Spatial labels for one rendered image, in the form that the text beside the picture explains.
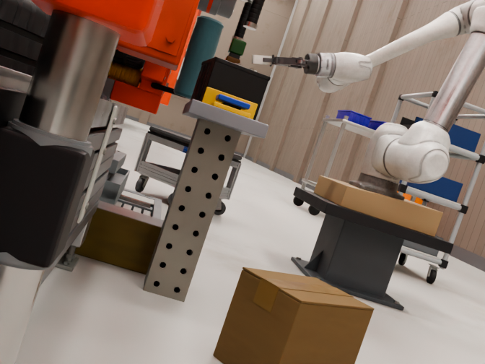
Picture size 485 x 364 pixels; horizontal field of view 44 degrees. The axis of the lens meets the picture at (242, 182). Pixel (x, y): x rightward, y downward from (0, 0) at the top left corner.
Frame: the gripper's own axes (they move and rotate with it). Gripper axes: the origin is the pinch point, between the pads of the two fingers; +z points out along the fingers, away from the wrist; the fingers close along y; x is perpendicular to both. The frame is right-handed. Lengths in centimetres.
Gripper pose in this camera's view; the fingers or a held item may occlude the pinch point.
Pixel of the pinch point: (261, 59)
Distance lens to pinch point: 219.4
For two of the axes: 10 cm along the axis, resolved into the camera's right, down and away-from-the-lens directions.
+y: 2.0, 1.3, -9.7
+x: -0.6, 9.9, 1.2
